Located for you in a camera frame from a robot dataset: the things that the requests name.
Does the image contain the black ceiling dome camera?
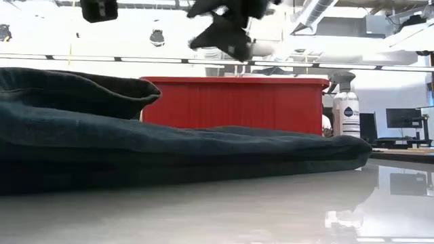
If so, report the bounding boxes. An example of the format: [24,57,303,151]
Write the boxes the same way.
[149,28,166,47]
[0,24,13,43]

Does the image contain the black background desk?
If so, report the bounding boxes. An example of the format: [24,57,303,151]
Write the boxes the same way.
[372,136,434,150]

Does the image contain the long ceiling light bar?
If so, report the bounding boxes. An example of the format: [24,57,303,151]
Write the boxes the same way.
[0,52,434,73]

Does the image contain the red plastic laundry bin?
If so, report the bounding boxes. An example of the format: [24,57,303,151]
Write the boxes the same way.
[139,75,331,137]

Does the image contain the dark denim jeans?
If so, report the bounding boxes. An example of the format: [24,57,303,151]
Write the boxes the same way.
[0,66,374,197]

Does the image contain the black computer monitor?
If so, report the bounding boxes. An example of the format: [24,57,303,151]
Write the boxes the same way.
[359,112,378,145]
[385,107,423,129]

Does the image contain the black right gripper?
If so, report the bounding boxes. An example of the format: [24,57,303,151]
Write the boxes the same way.
[186,0,282,62]

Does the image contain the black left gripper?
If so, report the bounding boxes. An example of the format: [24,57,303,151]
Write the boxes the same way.
[80,0,119,24]

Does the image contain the clear spray bottle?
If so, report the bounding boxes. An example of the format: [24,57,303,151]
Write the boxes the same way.
[326,70,362,140]

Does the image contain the person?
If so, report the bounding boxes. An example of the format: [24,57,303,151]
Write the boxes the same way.
[321,114,334,138]

